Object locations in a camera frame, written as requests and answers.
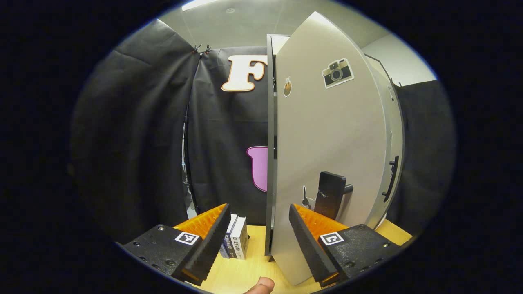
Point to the black backdrop cloth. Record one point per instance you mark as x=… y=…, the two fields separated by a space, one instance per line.
x=135 y=143

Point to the white cabinet drawer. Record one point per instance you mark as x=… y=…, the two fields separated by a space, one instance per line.
x=280 y=43

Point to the dark blue spine book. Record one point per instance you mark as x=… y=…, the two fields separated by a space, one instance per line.
x=227 y=243

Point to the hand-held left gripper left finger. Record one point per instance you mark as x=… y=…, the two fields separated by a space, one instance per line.
x=208 y=249

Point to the ceiling light panel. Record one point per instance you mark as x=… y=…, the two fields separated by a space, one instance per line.
x=198 y=4

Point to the white spine book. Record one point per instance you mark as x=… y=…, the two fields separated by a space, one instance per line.
x=240 y=239

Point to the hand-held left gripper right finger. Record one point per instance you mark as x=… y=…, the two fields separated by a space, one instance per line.
x=314 y=249

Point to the grey white cabinet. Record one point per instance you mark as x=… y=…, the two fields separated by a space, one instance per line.
x=270 y=122

